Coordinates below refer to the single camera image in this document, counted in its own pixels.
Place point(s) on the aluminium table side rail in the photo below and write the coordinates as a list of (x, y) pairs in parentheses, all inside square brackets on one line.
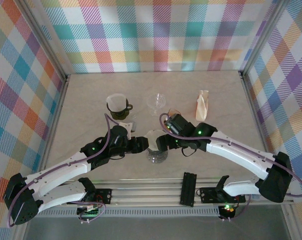
[(59, 105), (251, 100)]

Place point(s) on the olive green coffee dripper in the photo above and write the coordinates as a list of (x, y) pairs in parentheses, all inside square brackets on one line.
[(119, 115)]

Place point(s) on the stack of paper coffee filters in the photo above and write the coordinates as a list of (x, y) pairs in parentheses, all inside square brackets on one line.
[(202, 110)]

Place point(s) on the white paper coffee filter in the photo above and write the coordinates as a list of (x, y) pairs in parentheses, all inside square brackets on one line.
[(152, 140), (115, 102)]

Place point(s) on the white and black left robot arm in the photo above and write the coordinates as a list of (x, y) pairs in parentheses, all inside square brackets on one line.
[(60, 172)]

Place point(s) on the aluminium front rail beam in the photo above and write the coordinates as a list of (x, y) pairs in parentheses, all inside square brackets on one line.
[(145, 192)]

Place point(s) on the aluminium frame leg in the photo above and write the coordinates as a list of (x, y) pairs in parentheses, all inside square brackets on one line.
[(20, 233), (289, 225)]

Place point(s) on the smoke grey coffee dripper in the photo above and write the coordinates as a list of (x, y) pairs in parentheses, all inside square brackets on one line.
[(154, 150)]

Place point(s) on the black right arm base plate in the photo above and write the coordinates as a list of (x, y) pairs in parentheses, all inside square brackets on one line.
[(207, 195)]

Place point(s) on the small clear plastic piece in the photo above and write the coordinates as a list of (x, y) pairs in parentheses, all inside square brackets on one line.
[(255, 197)]

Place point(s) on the black rail bracket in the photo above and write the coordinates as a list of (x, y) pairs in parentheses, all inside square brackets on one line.
[(188, 187)]

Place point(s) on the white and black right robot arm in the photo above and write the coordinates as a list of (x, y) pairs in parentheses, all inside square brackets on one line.
[(236, 155)]

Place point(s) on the aluminium frame post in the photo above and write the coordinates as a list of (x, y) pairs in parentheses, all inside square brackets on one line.
[(263, 37), (43, 37)]

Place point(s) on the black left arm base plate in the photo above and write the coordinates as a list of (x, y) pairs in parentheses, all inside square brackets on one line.
[(104, 193)]

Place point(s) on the clear plastic coffee dripper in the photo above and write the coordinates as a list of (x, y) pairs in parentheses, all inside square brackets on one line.
[(157, 100)]

